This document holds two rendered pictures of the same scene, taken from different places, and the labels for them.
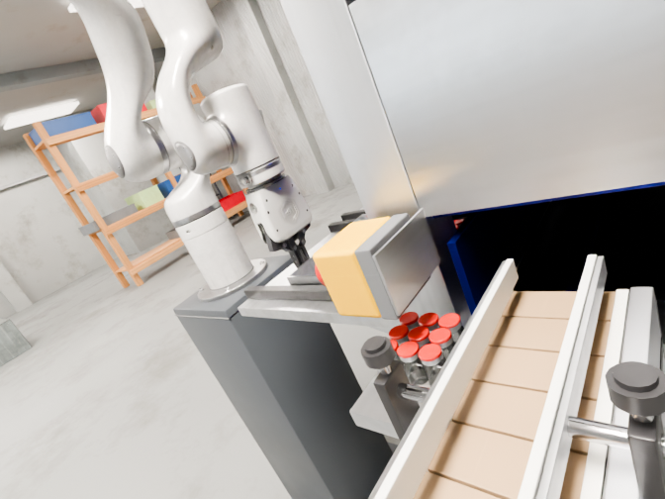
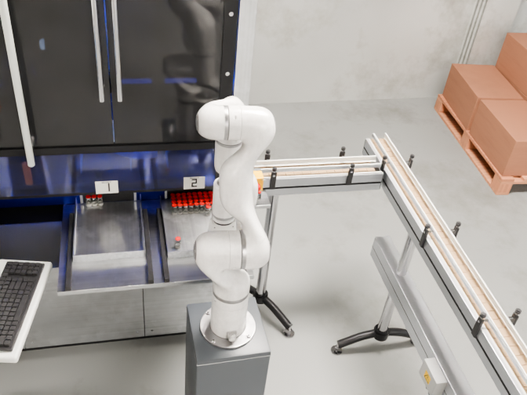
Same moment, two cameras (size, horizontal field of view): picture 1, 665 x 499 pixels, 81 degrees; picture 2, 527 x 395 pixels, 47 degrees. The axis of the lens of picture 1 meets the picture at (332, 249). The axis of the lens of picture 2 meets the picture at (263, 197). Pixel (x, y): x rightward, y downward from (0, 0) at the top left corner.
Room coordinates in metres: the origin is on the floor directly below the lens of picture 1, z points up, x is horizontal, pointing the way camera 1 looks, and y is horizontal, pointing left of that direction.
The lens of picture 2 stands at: (2.11, 0.94, 2.50)
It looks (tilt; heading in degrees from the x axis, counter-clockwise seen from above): 38 degrees down; 207
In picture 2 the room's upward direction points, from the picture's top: 7 degrees clockwise
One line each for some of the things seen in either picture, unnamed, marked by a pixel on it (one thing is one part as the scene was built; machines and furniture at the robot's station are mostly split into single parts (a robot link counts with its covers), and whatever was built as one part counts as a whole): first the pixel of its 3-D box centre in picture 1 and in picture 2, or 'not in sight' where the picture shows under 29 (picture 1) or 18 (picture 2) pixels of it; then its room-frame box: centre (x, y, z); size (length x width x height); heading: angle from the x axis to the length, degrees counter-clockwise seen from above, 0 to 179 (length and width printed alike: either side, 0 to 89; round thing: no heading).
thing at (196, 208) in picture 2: not in sight; (194, 208); (0.55, -0.18, 0.90); 0.18 x 0.02 x 0.05; 134
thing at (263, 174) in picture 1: (260, 174); (223, 215); (0.70, 0.06, 1.09); 0.09 x 0.08 x 0.03; 133
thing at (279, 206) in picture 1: (276, 206); (222, 227); (0.70, 0.06, 1.03); 0.10 x 0.07 x 0.11; 133
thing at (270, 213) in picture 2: not in sight; (266, 248); (0.15, -0.02, 0.46); 0.09 x 0.09 x 0.77; 43
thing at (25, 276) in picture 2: not in sight; (9, 302); (1.28, -0.44, 0.82); 0.40 x 0.14 x 0.02; 32
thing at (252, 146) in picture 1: (237, 130); (226, 197); (0.70, 0.06, 1.17); 0.09 x 0.08 x 0.13; 129
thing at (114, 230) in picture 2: not in sight; (109, 226); (0.84, -0.38, 0.90); 0.34 x 0.26 x 0.04; 43
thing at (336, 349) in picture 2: not in sight; (379, 338); (-0.01, 0.61, 0.07); 0.50 x 0.08 x 0.14; 133
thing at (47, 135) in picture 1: (159, 177); not in sight; (6.76, 2.12, 1.28); 2.83 x 0.75 x 2.56; 135
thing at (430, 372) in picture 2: not in sight; (432, 376); (0.42, 0.92, 0.50); 0.12 x 0.05 x 0.09; 43
